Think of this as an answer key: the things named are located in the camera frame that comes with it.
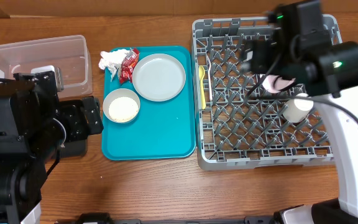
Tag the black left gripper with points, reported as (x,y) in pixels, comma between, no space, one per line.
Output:
(92,105)

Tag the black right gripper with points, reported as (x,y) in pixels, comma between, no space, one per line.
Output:
(255,53)

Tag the white round plate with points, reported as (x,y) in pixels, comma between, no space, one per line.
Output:
(276,84)

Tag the grey bowl of rice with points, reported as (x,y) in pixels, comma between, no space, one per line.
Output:
(121,105)

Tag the white cup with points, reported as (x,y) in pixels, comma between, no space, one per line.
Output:
(297,110)

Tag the yellow plastic spoon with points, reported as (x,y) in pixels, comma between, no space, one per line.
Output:
(201,72)

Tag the white plastic fork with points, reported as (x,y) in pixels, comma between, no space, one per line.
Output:
(209,80)

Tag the grey round plate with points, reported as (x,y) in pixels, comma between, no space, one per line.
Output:
(159,77)

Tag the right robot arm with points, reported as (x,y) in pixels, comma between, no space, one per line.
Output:
(301,49)

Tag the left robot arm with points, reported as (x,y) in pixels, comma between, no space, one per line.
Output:
(37,130)

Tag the grey dishwasher rack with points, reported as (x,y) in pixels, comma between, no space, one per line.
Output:
(244,127)

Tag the black plastic tray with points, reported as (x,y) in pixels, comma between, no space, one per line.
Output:
(73,119)

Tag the clear plastic bin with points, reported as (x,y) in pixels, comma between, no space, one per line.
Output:
(68,53)

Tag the crumpled white napkin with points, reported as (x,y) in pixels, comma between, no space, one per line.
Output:
(112,61)

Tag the red snack wrapper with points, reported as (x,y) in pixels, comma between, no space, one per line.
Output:
(128,65)

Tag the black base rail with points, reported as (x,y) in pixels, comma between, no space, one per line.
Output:
(105,218)

